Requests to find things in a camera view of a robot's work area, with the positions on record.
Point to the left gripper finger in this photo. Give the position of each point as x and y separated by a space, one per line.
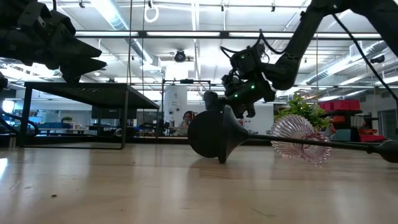
81 67
77 48

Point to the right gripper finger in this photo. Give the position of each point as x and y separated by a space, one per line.
214 101

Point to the pink ribbed glass candle holder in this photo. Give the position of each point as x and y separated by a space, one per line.
292 130

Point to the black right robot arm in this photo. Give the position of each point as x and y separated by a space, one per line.
298 40

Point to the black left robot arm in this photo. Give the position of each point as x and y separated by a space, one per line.
2 82

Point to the black perforated metal shelf riser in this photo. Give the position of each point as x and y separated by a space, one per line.
93 93

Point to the person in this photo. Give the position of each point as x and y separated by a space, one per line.
188 118

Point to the white pillar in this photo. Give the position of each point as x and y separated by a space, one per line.
175 105

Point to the small green potted plant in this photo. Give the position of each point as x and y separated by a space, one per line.
66 119

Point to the green plant in white pot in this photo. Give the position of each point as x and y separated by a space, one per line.
298 107

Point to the black beam with light strips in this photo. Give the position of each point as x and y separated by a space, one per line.
141 34

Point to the bright white screen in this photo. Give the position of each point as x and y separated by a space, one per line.
7 106

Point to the row of red storage bins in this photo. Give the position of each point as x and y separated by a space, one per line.
342 105

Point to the orange storage bin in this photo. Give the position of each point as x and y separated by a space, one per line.
339 119

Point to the teal box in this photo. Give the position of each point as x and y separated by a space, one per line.
342 134

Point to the black storage rack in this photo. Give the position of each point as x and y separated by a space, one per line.
356 124

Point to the small black ceiling device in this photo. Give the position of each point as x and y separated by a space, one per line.
377 59

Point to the red storage bin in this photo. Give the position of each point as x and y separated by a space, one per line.
371 138

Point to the black metal frame station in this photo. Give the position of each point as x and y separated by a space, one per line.
186 81

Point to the round black ceiling camera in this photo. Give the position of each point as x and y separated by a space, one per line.
179 56

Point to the silver ventilation duct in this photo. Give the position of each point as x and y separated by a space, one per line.
342 63
136 46

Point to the black aluminium table frame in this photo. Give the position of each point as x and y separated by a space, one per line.
155 140

